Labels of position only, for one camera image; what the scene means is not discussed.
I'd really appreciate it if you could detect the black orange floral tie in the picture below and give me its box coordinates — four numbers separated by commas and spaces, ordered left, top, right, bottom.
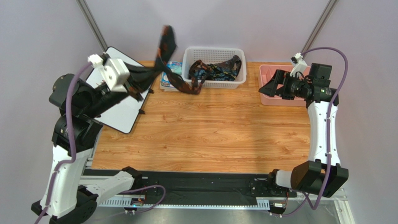
125, 25, 202, 101

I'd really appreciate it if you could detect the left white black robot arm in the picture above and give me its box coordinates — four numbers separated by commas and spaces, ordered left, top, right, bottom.
31, 74, 142, 224

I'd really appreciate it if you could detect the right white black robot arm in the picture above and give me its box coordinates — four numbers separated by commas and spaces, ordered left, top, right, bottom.
259, 63, 349, 198

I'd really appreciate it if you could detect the dark floral ties pile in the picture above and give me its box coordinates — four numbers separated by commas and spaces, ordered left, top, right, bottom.
188, 55, 242, 88

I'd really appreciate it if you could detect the pink divided organizer tray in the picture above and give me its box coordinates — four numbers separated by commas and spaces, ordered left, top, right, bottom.
258, 64, 312, 107

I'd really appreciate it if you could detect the white plastic basket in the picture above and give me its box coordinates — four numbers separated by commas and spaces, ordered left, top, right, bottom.
181, 47, 247, 89

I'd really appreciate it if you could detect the blue white packet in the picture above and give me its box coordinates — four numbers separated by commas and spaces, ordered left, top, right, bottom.
159, 60, 184, 92

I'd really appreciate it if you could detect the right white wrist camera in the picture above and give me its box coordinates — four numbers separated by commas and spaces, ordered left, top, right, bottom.
290, 53, 307, 77

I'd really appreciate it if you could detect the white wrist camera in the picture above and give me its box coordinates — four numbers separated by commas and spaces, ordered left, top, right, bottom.
86, 54, 130, 93
290, 53, 307, 77

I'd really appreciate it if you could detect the white whiteboard black frame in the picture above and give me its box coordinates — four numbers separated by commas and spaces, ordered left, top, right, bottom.
96, 47, 144, 134

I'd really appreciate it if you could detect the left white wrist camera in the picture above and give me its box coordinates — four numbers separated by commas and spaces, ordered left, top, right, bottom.
86, 54, 130, 93

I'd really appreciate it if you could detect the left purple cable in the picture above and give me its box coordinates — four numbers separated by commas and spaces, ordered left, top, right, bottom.
33, 61, 167, 224

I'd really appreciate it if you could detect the purple cable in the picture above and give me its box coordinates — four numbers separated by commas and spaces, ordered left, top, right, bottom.
33, 61, 167, 224
270, 46, 348, 217

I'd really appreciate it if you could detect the right aluminium frame post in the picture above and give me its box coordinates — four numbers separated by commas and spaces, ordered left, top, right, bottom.
301, 0, 339, 52

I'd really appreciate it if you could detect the aluminium frame post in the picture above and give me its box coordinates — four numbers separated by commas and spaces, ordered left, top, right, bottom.
76, 0, 108, 52
301, 0, 339, 52

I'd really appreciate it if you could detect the left aluminium frame post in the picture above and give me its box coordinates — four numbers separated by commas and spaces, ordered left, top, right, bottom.
76, 0, 108, 52

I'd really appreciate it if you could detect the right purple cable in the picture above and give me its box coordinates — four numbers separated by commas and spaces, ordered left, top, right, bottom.
270, 46, 348, 217

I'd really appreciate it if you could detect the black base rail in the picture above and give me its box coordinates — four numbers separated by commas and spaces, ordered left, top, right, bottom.
132, 171, 297, 206

